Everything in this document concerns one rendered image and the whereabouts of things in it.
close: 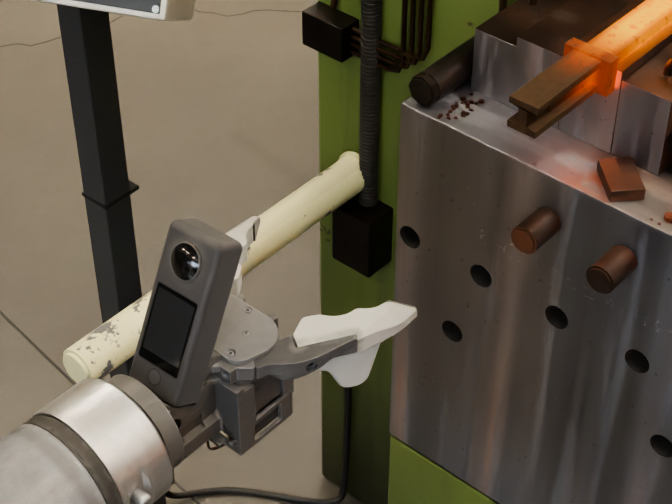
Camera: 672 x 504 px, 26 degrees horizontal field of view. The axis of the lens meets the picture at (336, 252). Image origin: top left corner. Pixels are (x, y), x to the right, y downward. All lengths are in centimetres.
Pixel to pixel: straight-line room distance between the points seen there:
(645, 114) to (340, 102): 55
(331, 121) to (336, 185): 9
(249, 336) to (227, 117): 195
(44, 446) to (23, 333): 158
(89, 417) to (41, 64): 224
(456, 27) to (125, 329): 46
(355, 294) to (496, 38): 65
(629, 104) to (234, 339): 45
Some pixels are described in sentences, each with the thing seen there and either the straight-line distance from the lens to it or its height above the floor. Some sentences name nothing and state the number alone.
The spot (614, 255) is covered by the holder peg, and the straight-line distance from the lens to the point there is 123.
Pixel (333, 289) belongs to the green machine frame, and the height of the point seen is 40.
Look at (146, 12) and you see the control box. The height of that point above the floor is 96.
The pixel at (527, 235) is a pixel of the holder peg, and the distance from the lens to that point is 125.
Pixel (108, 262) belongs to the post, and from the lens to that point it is 179.
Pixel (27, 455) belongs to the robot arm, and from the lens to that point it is 89.
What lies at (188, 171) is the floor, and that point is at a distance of 276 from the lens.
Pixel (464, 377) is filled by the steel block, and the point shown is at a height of 62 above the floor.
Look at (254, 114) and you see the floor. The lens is 290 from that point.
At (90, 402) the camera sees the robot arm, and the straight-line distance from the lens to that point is 91.
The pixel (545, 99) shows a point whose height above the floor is 101.
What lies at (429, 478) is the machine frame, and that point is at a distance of 162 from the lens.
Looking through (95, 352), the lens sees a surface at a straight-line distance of 149.
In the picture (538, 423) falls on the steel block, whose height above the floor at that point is 62.
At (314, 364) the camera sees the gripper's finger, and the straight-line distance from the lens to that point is 96.
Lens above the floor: 168
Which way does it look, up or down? 41 degrees down
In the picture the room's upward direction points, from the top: straight up
